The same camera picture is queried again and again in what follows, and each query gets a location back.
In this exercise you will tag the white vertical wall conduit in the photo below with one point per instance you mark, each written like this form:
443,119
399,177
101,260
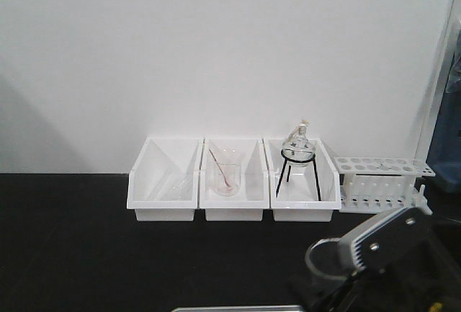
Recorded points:
432,99

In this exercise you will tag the middle white storage bin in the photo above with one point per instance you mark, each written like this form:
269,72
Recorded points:
253,197

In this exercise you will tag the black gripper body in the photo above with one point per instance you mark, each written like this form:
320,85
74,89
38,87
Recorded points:
407,285

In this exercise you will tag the white storage bin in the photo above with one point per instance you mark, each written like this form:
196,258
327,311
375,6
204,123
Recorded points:
164,180
297,201
253,197

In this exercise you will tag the pink stirring rod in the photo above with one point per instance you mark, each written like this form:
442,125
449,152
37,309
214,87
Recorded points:
226,182

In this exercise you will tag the white test tube rack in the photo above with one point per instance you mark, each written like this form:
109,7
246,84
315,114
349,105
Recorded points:
374,184

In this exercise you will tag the clear glass beaker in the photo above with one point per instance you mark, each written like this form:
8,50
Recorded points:
322,260

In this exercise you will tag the right white storage bin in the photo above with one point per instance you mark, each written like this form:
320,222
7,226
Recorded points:
297,201

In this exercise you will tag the glass beaker in bin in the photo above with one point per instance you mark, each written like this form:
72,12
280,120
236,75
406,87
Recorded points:
230,162

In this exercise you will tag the glass alcohol burner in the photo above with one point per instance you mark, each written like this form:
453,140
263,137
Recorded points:
297,149

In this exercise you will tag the left white storage bin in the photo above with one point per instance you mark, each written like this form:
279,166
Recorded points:
164,180

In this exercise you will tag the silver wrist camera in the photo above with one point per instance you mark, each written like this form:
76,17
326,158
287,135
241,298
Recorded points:
387,238

